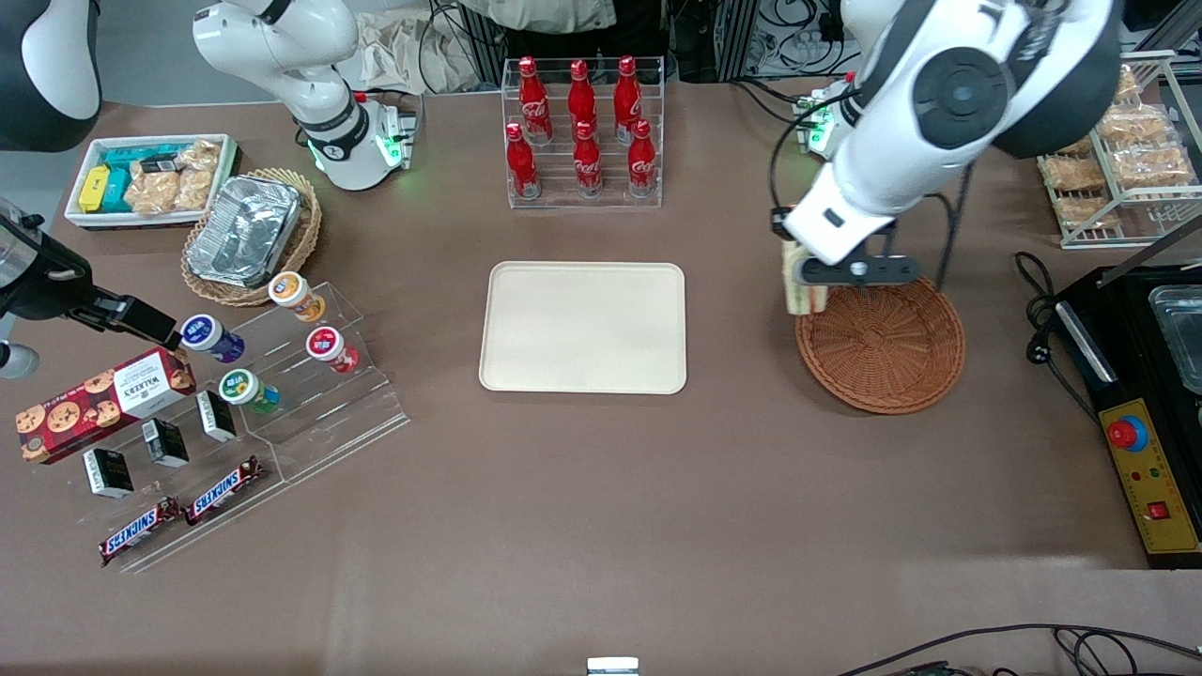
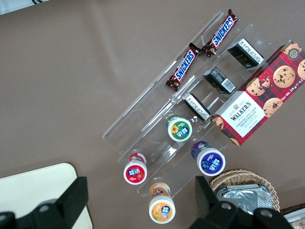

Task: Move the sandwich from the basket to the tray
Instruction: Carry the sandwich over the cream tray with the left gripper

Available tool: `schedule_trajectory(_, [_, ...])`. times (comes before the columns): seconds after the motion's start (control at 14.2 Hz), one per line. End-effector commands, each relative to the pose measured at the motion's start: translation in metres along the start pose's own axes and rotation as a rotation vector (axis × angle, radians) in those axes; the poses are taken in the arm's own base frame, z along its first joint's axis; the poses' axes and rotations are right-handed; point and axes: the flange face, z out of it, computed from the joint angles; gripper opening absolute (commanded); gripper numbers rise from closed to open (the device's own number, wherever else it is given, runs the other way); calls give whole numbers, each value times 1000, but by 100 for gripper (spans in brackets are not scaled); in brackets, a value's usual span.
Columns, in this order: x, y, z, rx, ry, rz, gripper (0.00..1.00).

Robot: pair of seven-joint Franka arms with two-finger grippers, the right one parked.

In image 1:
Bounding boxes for triangular sandwich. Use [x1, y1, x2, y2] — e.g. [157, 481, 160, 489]
[781, 239, 830, 316]

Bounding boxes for orange lid yogurt cup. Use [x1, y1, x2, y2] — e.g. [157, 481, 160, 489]
[268, 271, 327, 323]

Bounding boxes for round brown wicker basket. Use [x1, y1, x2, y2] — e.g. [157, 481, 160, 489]
[795, 274, 966, 415]

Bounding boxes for white wire shelf rack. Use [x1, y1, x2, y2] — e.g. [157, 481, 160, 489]
[1036, 51, 1202, 250]

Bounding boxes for black base cables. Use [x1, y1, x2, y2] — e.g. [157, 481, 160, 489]
[728, 78, 805, 128]

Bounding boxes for teal small box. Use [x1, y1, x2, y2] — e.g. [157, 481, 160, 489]
[99, 161, 134, 213]

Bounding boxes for yellow control panel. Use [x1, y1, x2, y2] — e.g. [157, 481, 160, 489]
[1099, 398, 1202, 556]

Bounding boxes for clear acrylic bottle rack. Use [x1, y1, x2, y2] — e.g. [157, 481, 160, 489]
[501, 54, 666, 210]

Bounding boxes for red emergency stop button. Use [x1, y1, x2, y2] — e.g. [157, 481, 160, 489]
[1106, 415, 1149, 453]

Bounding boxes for clear acrylic stepped stand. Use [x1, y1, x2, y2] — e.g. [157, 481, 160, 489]
[188, 280, 412, 485]
[28, 376, 287, 576]

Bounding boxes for black power cable with plug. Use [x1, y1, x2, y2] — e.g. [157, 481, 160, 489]
[1014, 252, 1105, 420]

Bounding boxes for aluminium foil container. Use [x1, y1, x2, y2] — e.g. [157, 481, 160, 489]
[186, 175, 303, 288]

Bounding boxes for teal long box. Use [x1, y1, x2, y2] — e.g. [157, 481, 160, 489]
[101, 143, 185, 172]

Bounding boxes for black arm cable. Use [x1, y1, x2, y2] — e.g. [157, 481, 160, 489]
[768, 86, 855, 213]

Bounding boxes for white plastic bin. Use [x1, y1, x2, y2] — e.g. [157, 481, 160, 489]
[64, 133, 241, 231]

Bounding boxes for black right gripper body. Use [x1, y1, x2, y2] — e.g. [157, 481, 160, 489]
[0, 221, 97, 322]

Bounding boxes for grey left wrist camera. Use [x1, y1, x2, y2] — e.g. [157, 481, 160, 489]
[792, 255, 924, 288]

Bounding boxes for small black carton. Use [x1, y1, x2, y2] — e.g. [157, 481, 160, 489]
[83, 448, 134, 499]
[142, 419, 190, 469]
[195, 390, 238, 443]

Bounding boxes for beige cloth bag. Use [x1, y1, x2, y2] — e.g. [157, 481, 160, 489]
[355, 13, 482, 96]

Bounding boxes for black appliance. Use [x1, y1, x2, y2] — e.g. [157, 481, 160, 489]
[1050, 218, 1202, 570]

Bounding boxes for Snickers chocolate bar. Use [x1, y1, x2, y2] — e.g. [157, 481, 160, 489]
[184, 455, 263, 527]
[99, 497, 183, 568]

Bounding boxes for aluminium frame post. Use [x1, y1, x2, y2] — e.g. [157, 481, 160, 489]
[472, 19, 514, 91]

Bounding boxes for red lid yogurt cup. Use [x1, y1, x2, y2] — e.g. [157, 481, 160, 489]
[305, 327, 361, 375]

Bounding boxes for cream plastic tray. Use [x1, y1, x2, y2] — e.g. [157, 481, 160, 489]
[479, 261, 688, 395]

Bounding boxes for black floor cables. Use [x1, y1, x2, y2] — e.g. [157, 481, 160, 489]
[836, 622, 1202, 676]

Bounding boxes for blue lid yogurt cup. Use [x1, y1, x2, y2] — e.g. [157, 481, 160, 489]
[180, 315, 246, 364]

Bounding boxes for red cookie box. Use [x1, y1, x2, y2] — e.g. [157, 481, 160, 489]
[16, 347, 197, 465]

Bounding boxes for oval light wicker basket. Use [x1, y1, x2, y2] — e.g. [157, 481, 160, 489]
[181, 168, 323, 308]

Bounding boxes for red cola bottle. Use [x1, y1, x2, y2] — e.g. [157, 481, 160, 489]
[613, 54, 644, 142]
[518, 56, 551, 144]
[567, 59, 599, 132]
[573, 120, 605, 197]
[505, 123, 543, 200]
[626, 118, 658, 198]

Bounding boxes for yellow small box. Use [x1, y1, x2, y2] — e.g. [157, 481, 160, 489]
[79, 165, 113, 214]

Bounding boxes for green lid yogurt cup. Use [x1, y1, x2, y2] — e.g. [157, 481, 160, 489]
[219, 369, 281, 415]

